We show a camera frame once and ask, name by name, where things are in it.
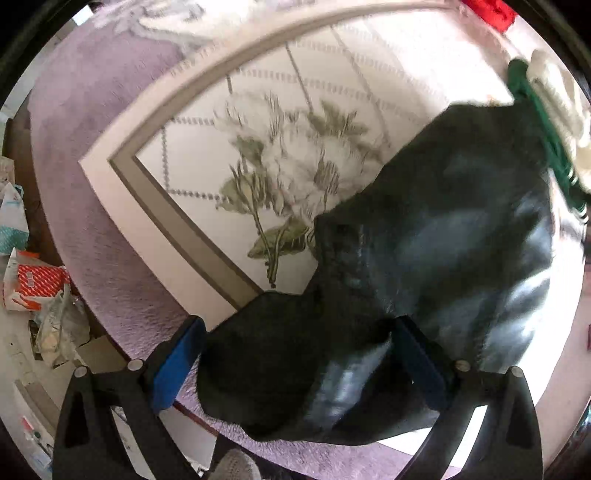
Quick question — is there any red quilt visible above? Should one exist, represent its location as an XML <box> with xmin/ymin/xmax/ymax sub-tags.
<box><xmin>462</xmin><ymin>0</ymin><xmax>519</xmax><ymax>34</ymax></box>

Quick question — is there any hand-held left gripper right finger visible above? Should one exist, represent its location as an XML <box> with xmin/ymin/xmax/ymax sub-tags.
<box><xmin>392</xmin><ymin>316</ymin><xmax>544</xmax><ymax>480</ymax></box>

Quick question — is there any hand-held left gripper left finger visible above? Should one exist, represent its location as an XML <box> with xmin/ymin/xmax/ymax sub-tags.
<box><xmin>52</xmin><ymin>316</ymin><xmax>207</xmax><ymax>480</ymax></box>

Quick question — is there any black leather jacket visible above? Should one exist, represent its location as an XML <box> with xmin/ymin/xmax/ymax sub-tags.
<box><xmin>196</xmin><ymin>102</ymin><xmax>556</xmax><ymax>446</ymax></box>

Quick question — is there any green striped jacket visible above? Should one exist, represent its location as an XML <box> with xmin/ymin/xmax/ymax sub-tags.
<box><xmin>507</xmin><ymin>58</ymin><xmax>591</xmax><ymax>214</ymax></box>

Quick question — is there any white fleece garment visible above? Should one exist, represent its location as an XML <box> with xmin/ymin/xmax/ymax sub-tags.
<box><xmin>529</xmin><ymin>48</ymin><xmax>591</xmax><ymax>195</ymax></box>

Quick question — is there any red patterned box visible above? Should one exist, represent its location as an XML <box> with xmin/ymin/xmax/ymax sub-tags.
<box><xmin>4</xmin><ymin>248</ymin><xmax>71</xmax><ymax>313</ymax></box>

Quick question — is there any clear plastic bag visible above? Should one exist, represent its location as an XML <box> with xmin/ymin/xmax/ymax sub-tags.
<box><xmin>30</xmin><ymin>285</ymin><xmax>92</xmax><ymax>368</ymax></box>

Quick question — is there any teal and white bag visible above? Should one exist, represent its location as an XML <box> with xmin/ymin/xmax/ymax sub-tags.
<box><xmin>0</xmin><ymin>181</ymin><xmax>30</xmax><ymax>256</ymax></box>

